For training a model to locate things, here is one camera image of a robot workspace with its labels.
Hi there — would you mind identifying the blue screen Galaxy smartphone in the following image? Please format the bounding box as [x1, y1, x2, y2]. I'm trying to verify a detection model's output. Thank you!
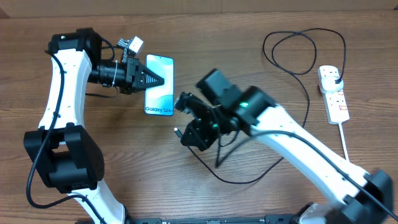
[144, 54, 174, 116]

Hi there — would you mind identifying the white charger plug adapter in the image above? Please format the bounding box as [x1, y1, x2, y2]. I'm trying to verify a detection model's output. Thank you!
[320, 77, 344, 94]

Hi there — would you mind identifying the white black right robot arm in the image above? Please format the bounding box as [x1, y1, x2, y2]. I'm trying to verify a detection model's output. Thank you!
[175, 69, 394, 223]

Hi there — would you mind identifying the black USB charging cable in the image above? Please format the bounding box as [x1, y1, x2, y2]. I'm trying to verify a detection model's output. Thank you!
[173, 28, 347, 185]

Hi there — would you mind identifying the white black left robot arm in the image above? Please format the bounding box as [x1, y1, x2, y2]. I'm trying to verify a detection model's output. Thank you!
[23, 28, 164, 223]

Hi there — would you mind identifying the white power strip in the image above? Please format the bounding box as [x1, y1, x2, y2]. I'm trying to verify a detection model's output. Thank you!
[317, 65, 349, 124]

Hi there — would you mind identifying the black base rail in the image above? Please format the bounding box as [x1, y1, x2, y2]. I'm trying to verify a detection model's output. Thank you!
[126, 214, 299, 224]

